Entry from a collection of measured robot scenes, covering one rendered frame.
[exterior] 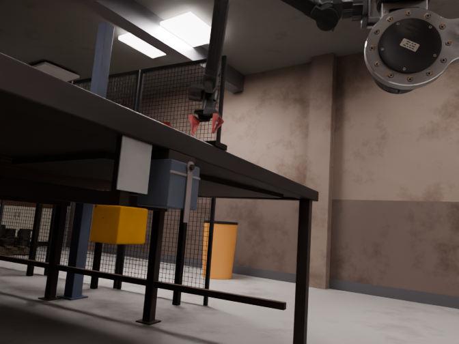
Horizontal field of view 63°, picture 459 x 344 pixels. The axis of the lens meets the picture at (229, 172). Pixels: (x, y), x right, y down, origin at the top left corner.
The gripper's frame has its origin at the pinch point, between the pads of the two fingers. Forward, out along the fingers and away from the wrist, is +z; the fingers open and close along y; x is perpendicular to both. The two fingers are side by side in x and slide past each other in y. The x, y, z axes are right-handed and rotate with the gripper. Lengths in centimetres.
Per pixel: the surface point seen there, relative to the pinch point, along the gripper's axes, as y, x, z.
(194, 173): 27, -39, 33
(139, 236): 27, -54, 55
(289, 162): -83, 343, -133
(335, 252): -12, 359, -19
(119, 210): 27, -61, 51
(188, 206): 28, -39, 43
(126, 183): 24, -59, 44
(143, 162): 24, -56, 38
